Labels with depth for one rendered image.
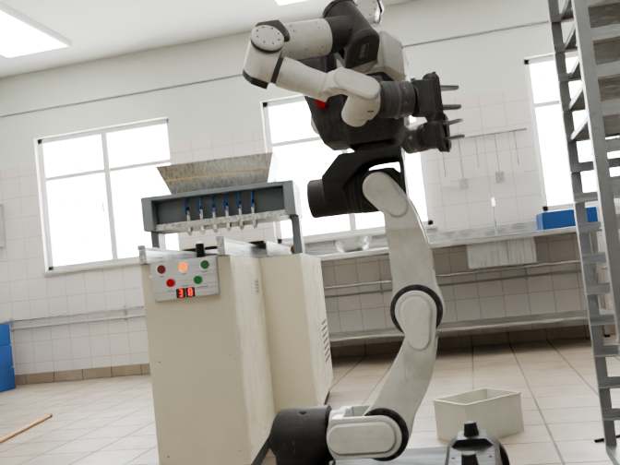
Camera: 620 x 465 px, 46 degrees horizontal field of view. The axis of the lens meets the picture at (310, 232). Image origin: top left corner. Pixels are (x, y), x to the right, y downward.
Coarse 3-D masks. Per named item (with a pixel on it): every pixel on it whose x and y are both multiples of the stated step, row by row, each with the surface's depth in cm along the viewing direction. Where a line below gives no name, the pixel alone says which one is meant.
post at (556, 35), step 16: (560, 32) 216; (560, 64) 216; (560, 96) 215; (576, 144) 214; (576, 160) 214; (576, 176) 214; (576, 192) 213; (576, 208) 213; (576, 224) 215; (592, 272) 212; (592, 304) 211; (592, 336) 211; (608, 400) 209; (608, 432) 209
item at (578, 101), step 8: (600, 80) 178; (608, 80) 179; (616, 80) 180; (600, 88) 187; (608, 88) 188; (616, 88) 189; (576, 96) 197; (584, 96) 195; (600, 96) 197; (608, 96) 198; (616, 96) 200; (576, 104) 205; (584, 104) 206
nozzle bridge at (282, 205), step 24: (192, 192) 335; (216, 192) 334; (264, 192) 341; (288, 192) 331; (144, 216) 337; (168, 216) 344; (192, 216) 343; (240, 216) 336; (264, 216) 335; (288, 216) 341
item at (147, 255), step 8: (144, 248) 261; (152, 248) 270; (160, 248) 280; (144, 256) 262; (152, 256) 269; (160, 256) 279; (168, 256) 290; (176, 256) 303; (184, 256) 315; (192, 256) 330
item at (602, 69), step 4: (604, 64) 173; (608, 64) 173; (612, 64) 173; (616, 64) 172; (596, 68) 173; (600, 68) 173; (604, 68) 173; (608, 68) 173; (612, 68) 173; (616, 68) 172; (600, 72) 173; (604, 72) 173; (608, 72) 173; (612, 72) 173; (616, 72) 172; (600, 76) 173; (604, 76) 173; (608, 76) 173; (612, 76) 174; (616, 76) 174; (580, 80) 176
